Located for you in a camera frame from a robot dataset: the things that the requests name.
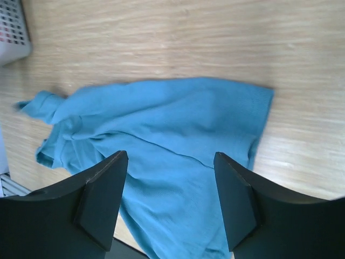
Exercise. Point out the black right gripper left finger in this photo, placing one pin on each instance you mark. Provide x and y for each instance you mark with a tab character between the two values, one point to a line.
73	218

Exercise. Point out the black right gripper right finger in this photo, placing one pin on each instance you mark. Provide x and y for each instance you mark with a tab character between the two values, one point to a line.
266	220

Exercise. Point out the blue tank top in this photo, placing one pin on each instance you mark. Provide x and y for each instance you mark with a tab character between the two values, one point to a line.
171	130

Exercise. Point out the white laundry basket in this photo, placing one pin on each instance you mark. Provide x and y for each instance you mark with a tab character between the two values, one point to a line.
14	35

